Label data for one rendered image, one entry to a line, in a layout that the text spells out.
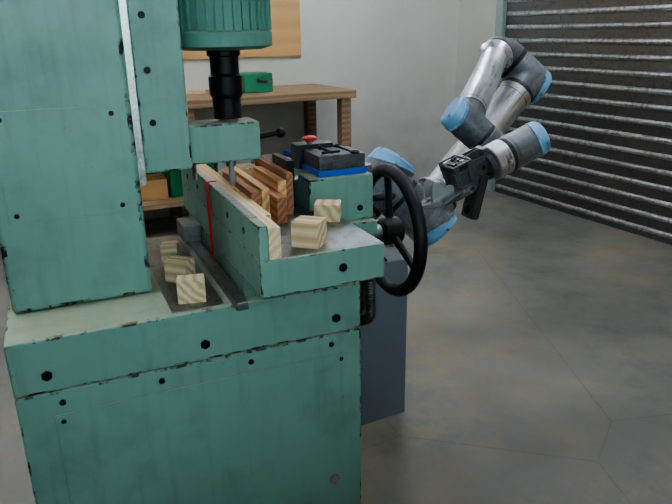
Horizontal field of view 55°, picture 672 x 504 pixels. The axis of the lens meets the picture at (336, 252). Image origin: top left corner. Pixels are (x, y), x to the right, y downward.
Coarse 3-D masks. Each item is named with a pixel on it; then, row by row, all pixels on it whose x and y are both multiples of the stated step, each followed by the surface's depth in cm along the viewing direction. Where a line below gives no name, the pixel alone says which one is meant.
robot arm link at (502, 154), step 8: (488, 144) 158; (496, 144) 157; (504, 144) 156; (496, 152) 155; (504, 152) 156; (496, 160) 156; (504, 160) 155; (512, 160) 156; (504, 168) 156; (512, 168) 158; (496, 176) 159
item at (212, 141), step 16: (192, 128) 113; (208, 128) 114; (224, 128) 115; (240, 128) 116; (256, 128) 118; (192, 144) 114; (208, 144) 115; (224, 144) 116; (240, 144) 117; (256, 144) 118; (192, 160) 115; (208, 160) 116; (224, 160) 117
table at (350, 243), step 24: (192, 192) 138; (288, 216) 119; (216, 240) 122; (288, 240) 105; (336, 240) 105; (360, 240) 105; (240, 264) 107; (264, 264) 96; (288, 264) 98; (312, 264) 99; (336, 264) 101; (360, 264) 103; (264, 288) 97; (288, 288) 99; (312, 288) 101
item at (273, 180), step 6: (258, 168) 128; (264, 168) 128; (258, 174) 127; (264, 174) 124; (270, 174) 123; (264, 180) 124; (270, 180) 121; (276, 180) 118; (282, 180) 117; (276, 186) 118; (282, 186) 118; (282, 192) 118
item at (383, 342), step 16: (384, 256) 202; (400, 256) 202; (384, 272) 197; (400, 272) 199; (384, 304) 200; (400, 304) 203; (384, 320) 202; (400, 320) 205; (368, 336) 201; (384, 336) 204; (400, 336) 207; (368, 352) 203; (384, 352) 206; (400, 352) 209; (368, 368) 204; (384, 368) 208; (400, 368) 211; (368, 384) 206; (384, 384) 210; (400, 384) 213; (368, 400) 208; (384, 400) 212; (400, 400) 215; (368, 416) 210; (384, 416) 214
